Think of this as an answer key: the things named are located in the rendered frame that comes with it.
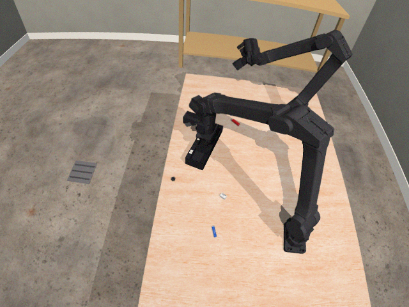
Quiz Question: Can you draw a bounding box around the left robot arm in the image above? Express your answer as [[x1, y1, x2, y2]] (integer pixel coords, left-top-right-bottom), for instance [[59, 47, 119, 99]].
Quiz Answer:
[[183, 92, 334, 254]]

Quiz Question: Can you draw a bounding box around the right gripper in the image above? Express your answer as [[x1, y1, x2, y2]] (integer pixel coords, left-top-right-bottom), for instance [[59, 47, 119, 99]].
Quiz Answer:
[[237, 42, 245, 53]]

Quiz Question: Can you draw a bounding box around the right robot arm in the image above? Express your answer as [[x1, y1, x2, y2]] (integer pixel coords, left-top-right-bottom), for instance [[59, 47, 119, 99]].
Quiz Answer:
[[233, 30, 353, 106]]

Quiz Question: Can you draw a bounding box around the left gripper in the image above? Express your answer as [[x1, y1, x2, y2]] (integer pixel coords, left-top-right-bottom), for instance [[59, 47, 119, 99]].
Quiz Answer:
[[196, 122, 218, 146]]

